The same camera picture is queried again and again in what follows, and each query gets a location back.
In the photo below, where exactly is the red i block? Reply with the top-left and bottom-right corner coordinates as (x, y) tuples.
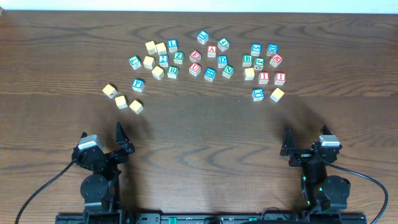
(258, 72), (270, 85)
(274, 72), (286, 85)

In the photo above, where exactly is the blue 2 block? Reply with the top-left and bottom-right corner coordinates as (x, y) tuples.
(159, 54), (169, 67)

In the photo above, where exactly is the red A block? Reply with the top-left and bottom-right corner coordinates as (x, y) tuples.
(207, 45), (217, 58)

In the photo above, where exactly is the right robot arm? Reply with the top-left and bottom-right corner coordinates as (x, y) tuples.
(280, 126), (351, 212)

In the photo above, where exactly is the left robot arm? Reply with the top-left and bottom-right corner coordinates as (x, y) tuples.
(72, 122), (135, 213)

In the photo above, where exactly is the yellow block bottom right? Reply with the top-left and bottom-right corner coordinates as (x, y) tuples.
(129, 100), (144, 114)

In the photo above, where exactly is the yellow block bottom middle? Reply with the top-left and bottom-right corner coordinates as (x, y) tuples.
(115, 95), (128, 109)

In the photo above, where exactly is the yellow block far left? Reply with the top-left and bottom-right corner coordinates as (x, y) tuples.
(102, 84), (118, 99)

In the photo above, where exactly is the yellow block far right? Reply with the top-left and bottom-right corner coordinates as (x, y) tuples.
(270, 88), (285, 102)

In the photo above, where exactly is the blue P block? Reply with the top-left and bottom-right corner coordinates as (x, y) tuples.
(132, 78), (145, 93)

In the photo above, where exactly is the blue T block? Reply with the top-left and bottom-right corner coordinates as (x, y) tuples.
(252, 88), (264, 101)

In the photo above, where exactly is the yellow block lower middle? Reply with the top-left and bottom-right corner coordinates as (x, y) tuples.
(152, 66), (164, 80)

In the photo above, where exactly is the green L block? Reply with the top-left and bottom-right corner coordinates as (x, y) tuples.
(128, 55), (142, 70)

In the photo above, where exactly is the yellow block right cluster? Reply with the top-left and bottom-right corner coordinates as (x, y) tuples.
(244, 67), (255, 81)

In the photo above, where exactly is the yellow block middle left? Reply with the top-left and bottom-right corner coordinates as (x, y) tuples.
(143, 56), (155, 70)

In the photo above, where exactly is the green R block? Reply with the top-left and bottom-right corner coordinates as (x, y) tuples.
(167, 66), (178, 79)

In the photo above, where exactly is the red M block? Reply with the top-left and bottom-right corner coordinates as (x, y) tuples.
(269, 54), (283, 68)

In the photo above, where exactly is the green B block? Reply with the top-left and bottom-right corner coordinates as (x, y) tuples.
(243, 54), (252, 67)

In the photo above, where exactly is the green N block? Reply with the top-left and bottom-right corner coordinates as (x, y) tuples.
(222, 65), (234, 78)

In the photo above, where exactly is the blue D block right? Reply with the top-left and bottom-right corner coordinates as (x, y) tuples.
(266, 44), (279, 57)

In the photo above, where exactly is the blue d block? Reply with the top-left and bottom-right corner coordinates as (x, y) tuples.
(217, 55), (228, 68)
(266, 44), (279, 57)

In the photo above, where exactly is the yellow block top left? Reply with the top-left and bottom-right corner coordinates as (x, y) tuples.
(145, 41), (157, 55)

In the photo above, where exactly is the green Z block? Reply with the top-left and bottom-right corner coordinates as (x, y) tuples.
(174, 51), (184, 65)

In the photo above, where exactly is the blue S block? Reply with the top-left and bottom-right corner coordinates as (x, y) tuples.
(251, 44), (262, 57)

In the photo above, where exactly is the red U block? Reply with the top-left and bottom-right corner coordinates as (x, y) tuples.
(188, 62), (201, 77)

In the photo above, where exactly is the blue H block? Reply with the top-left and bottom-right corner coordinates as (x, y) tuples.
(204, 67), (216, 82)

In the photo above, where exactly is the blue L block left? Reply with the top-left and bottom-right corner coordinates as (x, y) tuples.
(167, 39), (178, 53)

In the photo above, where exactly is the red E block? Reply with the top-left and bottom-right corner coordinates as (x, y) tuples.
(189, 50), (201, 63)

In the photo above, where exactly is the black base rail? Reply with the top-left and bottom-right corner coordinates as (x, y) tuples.
(55, 213), (367, 224)

